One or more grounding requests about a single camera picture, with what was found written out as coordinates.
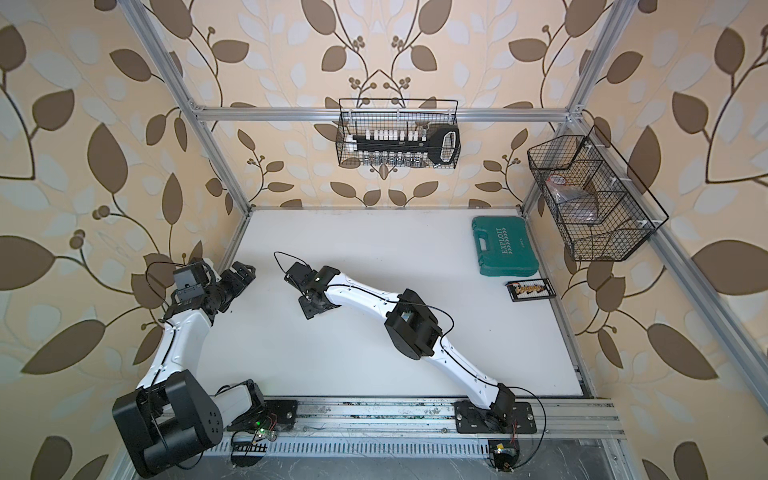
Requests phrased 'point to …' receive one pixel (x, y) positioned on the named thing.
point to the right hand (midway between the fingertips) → (318, 305)
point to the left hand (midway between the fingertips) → (242, 273)
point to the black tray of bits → (531, 289)
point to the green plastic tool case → (504, 246)
